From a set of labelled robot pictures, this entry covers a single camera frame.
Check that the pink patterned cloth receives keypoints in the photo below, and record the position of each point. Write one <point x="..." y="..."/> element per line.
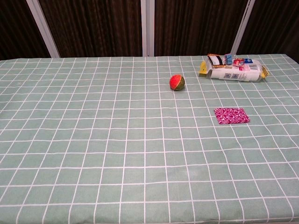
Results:
<point x="231" y="116"/>

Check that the red green ball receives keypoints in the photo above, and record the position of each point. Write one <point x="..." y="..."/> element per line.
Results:
<point x="176" y="81"/>

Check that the green checked tablecloth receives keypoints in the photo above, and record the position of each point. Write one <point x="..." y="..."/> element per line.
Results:
<point x="93" y="140"/>

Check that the white yellow snack bag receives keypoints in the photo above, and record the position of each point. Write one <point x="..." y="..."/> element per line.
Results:
<point x="233" y="74"/>

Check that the dark brown curtain panel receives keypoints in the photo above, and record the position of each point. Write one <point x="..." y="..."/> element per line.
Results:
<point x="198" y="28"/>
<point x="93" y="28"/>
<point x="14" y="28"/>
<point x="275" y="28"/>

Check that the white partition post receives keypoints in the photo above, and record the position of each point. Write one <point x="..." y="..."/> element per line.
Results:
<point x="44" y="30"/>
<point x="243" y="28"/>
<point x="147" y="28"/>

